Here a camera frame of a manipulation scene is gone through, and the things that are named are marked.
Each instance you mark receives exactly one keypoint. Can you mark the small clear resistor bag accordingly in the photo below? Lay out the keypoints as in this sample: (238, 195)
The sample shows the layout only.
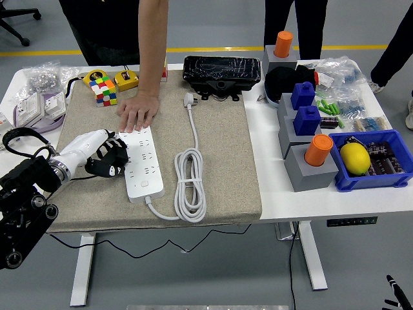
(351, 103)

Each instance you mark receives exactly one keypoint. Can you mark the grey block holder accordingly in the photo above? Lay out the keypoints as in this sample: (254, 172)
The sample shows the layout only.
(284, 105)
(280, 62)
(309, 179)
(285, 135)

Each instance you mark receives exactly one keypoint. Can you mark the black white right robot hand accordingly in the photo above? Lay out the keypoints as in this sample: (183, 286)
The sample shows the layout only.
(397, 290)

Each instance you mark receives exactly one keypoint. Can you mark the black wrapped device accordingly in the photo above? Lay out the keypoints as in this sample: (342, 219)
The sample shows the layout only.
(222, 69)

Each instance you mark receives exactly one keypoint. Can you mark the person's left forearm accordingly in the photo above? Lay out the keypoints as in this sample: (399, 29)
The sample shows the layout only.
(151, 48)

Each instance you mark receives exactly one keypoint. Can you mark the black table control panel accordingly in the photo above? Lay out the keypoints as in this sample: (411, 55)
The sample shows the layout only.
(351, 221)

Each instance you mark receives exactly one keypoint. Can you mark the yellow lemon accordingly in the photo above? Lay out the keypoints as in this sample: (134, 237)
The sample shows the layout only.
(355, 159)

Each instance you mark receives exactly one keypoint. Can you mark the black office chair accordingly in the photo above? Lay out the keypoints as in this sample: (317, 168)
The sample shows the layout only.
(24, 41)

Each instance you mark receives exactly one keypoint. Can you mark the blue plastic bin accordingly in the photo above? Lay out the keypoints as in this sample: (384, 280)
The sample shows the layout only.
(371, 182)

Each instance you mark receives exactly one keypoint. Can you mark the person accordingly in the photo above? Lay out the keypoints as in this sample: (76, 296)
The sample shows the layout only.
(393, 48)
(103, 29)
(311, 29)

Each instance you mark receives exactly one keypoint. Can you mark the blue block with knob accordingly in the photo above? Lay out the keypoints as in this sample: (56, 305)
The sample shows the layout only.
(302, 95)
(306, 121)

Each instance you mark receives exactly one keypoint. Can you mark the round yellow tape measure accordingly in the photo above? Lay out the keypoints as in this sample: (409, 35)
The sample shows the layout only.
(93, 76)

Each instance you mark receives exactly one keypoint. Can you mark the black key fob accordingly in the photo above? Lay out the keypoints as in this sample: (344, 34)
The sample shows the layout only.
(351, 140)

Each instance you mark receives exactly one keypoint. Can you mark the large clear resistor bag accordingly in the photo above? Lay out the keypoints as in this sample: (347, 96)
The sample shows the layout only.
(342, 69)

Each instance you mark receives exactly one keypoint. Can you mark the multicoloured puzzle cube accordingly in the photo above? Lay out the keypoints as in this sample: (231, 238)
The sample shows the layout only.
(164, 76)
(103, 92)

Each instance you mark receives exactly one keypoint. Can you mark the white table leg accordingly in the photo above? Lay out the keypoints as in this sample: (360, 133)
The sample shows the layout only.
(311, 258)
(82, 274)

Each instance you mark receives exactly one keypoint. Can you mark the white socket box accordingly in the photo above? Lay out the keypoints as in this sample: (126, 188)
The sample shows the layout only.
(29, 109)
(55, 103)

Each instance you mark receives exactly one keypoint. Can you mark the square yellow tape measure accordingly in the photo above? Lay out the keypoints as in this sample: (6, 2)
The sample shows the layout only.
(126, 80)

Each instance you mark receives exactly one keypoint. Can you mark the white power strip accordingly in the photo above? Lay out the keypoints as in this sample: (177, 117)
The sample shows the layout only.
(145, 184)

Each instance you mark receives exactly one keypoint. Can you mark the small red cap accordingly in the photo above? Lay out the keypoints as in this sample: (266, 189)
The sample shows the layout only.
(317, 78)

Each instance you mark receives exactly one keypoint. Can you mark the black cloth bundle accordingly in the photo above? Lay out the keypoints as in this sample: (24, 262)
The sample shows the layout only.
(284, 80)

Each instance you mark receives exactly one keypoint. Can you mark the clear bag of taped resistors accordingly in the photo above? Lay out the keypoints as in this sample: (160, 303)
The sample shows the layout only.
(371, 124)

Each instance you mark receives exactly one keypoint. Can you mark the black plug adapter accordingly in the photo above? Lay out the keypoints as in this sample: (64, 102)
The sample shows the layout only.
(119, 158)

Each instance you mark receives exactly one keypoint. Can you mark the clear bag of metal nuts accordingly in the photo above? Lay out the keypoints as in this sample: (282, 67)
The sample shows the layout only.
(42, 79)

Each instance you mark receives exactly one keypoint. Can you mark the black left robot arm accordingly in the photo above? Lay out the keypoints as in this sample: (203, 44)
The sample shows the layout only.
(29, 181)

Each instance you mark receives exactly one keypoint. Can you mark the grey-brown mat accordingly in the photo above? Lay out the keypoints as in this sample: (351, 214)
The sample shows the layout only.
(226, 145)

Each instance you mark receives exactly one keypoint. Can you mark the white circuit breaker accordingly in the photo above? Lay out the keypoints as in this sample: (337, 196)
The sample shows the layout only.
(4, 122)

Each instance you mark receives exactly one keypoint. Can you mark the purple tray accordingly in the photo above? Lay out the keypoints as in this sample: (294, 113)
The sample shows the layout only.
(55, 122)

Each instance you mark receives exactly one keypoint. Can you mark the dark brown capacitor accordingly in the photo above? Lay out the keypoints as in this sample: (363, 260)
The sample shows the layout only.
(329, 122)
(396, 165)
(379, 168)
(380, 149)

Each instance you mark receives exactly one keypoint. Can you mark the empty clear plastic bag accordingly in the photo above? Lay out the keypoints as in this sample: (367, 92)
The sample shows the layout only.
(69, 74)

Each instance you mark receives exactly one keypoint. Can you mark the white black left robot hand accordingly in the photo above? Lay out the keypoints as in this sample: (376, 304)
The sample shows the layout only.
(82, 145)

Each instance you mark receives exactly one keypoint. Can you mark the orange cylinder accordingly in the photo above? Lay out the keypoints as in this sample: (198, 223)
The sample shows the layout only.
(317, 150)
(283, 43)

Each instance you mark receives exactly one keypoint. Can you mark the grey under-table box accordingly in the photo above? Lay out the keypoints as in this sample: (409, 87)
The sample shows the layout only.
(284, 231)

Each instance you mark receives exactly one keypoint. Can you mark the green wall plug cluster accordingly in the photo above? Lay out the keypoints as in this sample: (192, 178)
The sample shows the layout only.
(329, 108)

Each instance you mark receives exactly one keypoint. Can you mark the small metal screws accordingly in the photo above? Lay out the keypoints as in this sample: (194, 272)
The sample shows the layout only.
(260, 98)

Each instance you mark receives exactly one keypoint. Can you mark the person's left hand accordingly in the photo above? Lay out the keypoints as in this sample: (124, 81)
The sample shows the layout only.
(138, 109)

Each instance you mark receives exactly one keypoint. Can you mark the light blue dish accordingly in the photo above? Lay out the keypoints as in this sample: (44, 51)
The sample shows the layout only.
(270, 100)

